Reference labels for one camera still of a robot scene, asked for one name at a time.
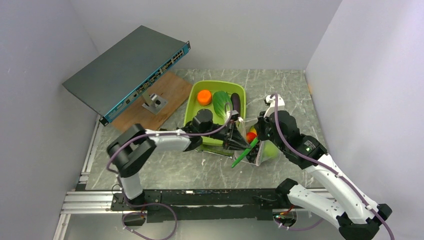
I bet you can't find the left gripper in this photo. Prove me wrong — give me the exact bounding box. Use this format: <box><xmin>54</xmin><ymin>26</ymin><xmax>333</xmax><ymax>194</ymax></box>
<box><xmin>201</xmin><ymin>120</ymin><xmax>252</xmax><ymax>152</ymax></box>

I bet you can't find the red apple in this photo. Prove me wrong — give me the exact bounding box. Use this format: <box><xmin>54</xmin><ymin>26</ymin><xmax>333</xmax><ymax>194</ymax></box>
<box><xmin>246</xmin><ymin>131</ymin><xmax>257</xmax><ymax>144</ymax></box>

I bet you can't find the black grape bunch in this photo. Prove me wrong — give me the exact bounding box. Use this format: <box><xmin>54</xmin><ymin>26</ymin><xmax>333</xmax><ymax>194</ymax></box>
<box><xmin>245</xmin><ymin>144</ymin><xmax>260</xmax><ymax>164</ymax></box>

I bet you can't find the clear zip top bag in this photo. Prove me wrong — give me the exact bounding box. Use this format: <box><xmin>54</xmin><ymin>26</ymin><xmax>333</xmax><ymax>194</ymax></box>
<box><xmin>238</xmin><ymin>119</ymin><xmax>281</xmax><ymax>167</ymax></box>

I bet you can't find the orange green mango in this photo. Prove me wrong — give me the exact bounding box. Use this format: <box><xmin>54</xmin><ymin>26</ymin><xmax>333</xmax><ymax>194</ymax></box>
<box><xmin>249</xmin><ymin>126</ymin><xmax>257</xmax><ymax>135</ymax></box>

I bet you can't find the green apple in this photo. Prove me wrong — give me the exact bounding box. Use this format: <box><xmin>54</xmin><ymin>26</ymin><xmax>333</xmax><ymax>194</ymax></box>
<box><xmin>262</xmin><ymin>141</ymin><xmax>280</xmax><ymax>161</ymax></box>

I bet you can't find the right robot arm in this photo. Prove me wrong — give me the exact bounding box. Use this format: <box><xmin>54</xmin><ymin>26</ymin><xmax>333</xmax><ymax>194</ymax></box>
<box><xmin>255</xmin><ymin>110</ymin><xmax>395</xmax><ymax>240</ymax></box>

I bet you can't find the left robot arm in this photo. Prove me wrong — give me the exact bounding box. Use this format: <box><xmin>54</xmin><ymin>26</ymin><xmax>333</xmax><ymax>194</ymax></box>
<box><xmin>106</xmin><ymin>109</ymin><xmax>250</xmax><ymax>210</ymax></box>

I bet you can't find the bok choy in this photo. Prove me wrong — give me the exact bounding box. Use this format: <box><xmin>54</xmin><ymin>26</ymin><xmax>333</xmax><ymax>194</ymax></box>
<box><xmin>212</xmin><ymin>90</ymin><xmax>232</xmax><ymax>124</ymax></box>

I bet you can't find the silver wrench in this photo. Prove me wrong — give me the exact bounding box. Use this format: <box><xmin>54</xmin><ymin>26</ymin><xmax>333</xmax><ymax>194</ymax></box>
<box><xmin>195</xmin><ymin>147</ymin><xmax>234</xmax><ymax>158</ymax></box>

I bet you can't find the purple eggplant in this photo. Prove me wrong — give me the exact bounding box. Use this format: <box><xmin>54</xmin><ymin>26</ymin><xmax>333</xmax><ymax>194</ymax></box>
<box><xmin>230</xmin><ymin>92</ymin><xmax>241</xmax><ymax>114</ymax></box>

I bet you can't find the orange tangerine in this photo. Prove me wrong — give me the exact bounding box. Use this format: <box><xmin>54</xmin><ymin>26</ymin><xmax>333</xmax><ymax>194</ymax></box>
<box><xmin>196</xmin><ymin>89</ymin><xmax>213</xmax><ymax>106</ymax></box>

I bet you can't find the green plastic basin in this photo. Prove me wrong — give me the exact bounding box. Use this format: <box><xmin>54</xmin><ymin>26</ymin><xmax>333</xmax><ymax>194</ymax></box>
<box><xmin>183</xmin><ymin>80</ymin><xmax>246</xmax><ymax>151</ymax></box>

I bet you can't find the wooden board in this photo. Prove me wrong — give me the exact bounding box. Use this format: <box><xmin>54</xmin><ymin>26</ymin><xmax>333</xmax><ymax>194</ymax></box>
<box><xmin>111</xmin><ymin>72</ymin><xmax>193</xmax><ymax>133</ymax></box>

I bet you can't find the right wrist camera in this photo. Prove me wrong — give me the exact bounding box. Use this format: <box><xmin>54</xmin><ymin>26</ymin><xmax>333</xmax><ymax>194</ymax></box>
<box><xmin>264</xmin><ymin>93</ymin><xmax>285</xmax><ymax>117</ymax></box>

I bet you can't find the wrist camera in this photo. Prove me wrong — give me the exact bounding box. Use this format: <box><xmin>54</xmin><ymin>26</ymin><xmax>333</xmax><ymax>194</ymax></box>
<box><xmin>224</xmin><ymin>110</ymin><xmax>244</xmax><ymax>126</ymax></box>
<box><xmin>264</xmin><ymin>93</ymin><xmax>285</xmax><ymax>117</ymax></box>

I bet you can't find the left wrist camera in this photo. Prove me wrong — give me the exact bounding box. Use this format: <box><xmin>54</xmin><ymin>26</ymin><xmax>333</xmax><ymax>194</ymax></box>
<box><xmin>224</xmin><ymin>110</ymin><xmax>244</xmax><ymax>126</ymax></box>

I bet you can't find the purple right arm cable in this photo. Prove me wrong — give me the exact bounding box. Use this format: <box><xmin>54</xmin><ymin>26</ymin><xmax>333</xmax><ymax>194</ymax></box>
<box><xmin>269</xmin><ymin>92</ymin><xmax>395</xmax><ymax>240</ymax></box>

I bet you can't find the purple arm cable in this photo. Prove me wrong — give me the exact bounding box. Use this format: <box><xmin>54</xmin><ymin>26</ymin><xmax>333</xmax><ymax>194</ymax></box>
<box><xmin>105</xmin><ymin>102</ymin><xmax>234</xmax><ymax>240</ymax></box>
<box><xmin>269</xmin><ymin>92</ymin><xmax>395</xmax><ymax>240</ymax></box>

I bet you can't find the metal stand bracket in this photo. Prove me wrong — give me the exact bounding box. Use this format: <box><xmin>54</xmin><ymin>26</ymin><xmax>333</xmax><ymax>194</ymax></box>
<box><xmin>141</xmin><ymin>91</ymin><xmax>168</xmax><ymax>115</ymax></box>

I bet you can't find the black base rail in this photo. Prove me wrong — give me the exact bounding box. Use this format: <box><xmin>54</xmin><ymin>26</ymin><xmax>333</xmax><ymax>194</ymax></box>
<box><xmin>110</xmin><ymin>188</ymin><xmax>296</xmax><ymax>223</ymax></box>

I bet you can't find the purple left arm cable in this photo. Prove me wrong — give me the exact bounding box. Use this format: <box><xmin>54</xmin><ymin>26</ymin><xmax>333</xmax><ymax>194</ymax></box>
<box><xmin>105</xmin><ymin>102</ymin><xmax>234</xmax><ymax>240</ymax></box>

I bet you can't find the grey network switch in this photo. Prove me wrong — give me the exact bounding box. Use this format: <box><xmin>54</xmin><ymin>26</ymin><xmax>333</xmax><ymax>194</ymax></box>
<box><xmin>62</xmin><ymin>25</ymin><xmax>191</xmax><ymax>126</ymax></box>

